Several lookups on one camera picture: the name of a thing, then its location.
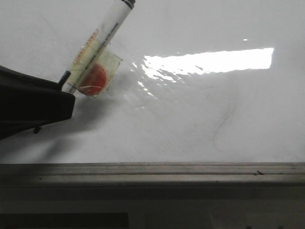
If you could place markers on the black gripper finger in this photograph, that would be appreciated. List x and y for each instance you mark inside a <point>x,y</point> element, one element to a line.
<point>28,102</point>

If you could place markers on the white black whiteboard marker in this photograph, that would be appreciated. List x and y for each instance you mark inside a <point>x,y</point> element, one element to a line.
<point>97,43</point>

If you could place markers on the red magnet taped to marker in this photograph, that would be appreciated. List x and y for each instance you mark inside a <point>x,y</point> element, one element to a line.
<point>101,74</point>

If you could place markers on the white whiteboard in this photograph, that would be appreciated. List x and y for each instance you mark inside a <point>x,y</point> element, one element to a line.
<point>200,81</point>

